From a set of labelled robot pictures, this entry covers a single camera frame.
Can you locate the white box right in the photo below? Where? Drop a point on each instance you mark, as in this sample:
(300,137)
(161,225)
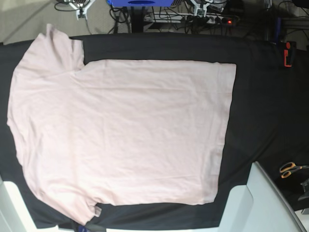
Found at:
(258,206)

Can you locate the white box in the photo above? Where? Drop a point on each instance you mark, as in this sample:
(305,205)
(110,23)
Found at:
(258,206)
(14,215)

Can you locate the pink T-shirt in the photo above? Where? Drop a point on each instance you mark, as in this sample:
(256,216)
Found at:
(119,132)

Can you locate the white box left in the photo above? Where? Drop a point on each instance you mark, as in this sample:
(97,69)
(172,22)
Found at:
(14,215)

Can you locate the red black clamp right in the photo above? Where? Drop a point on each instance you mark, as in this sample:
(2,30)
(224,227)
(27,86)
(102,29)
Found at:
(289,53)

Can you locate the black table stand post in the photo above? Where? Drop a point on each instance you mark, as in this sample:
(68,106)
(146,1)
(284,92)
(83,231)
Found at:
(137,19)

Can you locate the white power strip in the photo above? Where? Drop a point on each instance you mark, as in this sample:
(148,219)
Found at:
(174,18)

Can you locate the black table cloth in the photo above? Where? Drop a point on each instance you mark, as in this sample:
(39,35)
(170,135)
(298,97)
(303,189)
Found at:
(268,123)

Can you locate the orange handled scissors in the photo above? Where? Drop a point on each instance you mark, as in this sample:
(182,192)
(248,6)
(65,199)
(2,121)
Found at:
(289,168)

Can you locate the blue plastic box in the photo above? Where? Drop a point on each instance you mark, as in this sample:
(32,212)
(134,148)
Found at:
(140,3)

